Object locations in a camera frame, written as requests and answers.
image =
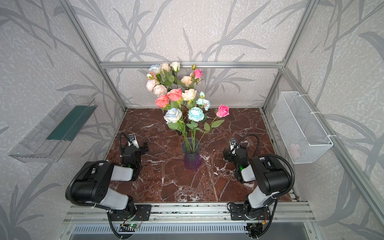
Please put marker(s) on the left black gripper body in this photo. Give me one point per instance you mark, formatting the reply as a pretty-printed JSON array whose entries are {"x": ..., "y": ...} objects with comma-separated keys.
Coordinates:
[{"x": 135, "y": 149}]

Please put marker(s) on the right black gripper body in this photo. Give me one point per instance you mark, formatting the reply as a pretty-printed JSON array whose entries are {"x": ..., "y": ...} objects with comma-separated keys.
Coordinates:
[{"x": 233, "y": 154}]

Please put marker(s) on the blue purple glass vase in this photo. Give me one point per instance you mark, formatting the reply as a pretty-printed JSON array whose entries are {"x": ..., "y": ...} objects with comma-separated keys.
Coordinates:
[{"x": 192, "y": 159}]

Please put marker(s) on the light blue peony spray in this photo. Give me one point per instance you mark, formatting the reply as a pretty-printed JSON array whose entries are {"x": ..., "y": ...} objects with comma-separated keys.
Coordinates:
[{"x": 196, "y": 114}]

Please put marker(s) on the coral pink rose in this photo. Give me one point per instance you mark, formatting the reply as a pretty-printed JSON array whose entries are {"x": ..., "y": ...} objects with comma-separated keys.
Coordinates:
[
  {"x": 175, "y": 95},
  {"x": 162, "y": 101}
]

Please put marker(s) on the white blue rose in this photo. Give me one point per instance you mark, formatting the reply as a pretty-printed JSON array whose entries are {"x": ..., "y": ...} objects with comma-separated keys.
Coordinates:
[{"x": 156, "y": 69}]

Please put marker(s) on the magenta pink rose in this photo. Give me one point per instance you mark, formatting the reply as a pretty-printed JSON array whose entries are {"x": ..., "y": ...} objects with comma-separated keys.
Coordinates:
[{"x": 198, "y": 74}]

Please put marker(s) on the cream peach rose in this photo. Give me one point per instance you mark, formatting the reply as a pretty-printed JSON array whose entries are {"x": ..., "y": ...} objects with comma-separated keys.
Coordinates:
[{"x": 165, "y": 67}]

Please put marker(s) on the pale pink peony spray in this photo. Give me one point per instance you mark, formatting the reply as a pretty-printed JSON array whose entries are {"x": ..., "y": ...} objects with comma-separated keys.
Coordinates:
[{"x": 156, "y": 88}]

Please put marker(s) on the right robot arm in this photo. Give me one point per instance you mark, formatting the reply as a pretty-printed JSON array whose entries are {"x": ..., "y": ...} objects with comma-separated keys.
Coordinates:
[{"x": 274, "y": 177}]

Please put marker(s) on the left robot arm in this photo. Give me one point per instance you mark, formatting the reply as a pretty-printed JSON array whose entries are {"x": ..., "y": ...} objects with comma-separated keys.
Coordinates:
[{"x": 91, "y": 186}]

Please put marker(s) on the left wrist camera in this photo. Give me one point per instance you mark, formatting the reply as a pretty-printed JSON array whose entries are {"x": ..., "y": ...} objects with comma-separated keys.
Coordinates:
[{"x": 133, "y": 140}]

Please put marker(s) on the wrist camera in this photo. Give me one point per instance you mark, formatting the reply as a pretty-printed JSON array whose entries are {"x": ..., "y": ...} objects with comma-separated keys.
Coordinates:
[
  {"x": 133, "y": 140},
  {"x": 233, "y": 146}
]

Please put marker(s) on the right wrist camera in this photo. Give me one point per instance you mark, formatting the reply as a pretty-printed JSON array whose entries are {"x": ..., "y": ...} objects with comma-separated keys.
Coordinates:
[{"x": 233, "y": 146}]

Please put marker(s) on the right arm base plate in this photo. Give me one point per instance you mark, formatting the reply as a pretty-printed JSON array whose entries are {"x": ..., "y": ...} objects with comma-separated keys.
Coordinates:
[{"x": 245, "y": 212}]

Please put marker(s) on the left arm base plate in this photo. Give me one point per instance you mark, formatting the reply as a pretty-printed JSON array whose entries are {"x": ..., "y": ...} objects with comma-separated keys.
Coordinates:
[{"x": 139, "y": 212}]

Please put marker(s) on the white wire mesh basket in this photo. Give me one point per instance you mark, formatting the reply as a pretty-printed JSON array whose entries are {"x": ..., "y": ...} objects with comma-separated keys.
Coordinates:
[{"x": 302, "y": 133}]

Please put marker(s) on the clear plastic wall tray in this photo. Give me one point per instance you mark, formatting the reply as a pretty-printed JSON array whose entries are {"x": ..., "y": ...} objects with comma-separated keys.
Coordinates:
[{"x": 47, "y": 142}]

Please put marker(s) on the aluminium frame rail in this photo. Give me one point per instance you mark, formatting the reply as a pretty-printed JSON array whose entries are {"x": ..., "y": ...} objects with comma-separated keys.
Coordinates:
[{"x": 216, "y": 65}]

